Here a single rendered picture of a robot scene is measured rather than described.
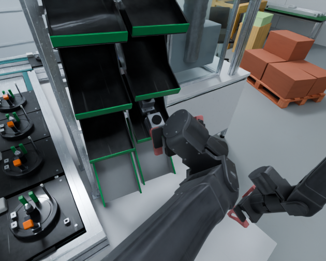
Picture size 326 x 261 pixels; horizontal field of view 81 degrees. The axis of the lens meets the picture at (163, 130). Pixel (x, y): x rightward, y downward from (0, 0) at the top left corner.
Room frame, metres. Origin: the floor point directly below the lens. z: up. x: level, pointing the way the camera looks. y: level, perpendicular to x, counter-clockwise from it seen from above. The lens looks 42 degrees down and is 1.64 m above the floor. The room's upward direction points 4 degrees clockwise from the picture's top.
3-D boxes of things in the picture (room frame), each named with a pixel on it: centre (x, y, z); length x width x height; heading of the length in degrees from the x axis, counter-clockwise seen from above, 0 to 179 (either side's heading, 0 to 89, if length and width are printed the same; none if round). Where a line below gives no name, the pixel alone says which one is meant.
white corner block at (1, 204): (0.28, 0.54, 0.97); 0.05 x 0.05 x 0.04; 37
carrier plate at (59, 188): (0.26, 0.40, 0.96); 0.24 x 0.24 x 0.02; 37
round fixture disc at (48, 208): (0.26, 0.40, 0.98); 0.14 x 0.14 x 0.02
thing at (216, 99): (1.70, -0.14, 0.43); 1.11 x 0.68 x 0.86; 127
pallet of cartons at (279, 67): (3.24, -1.95, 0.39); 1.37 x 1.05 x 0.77; 32
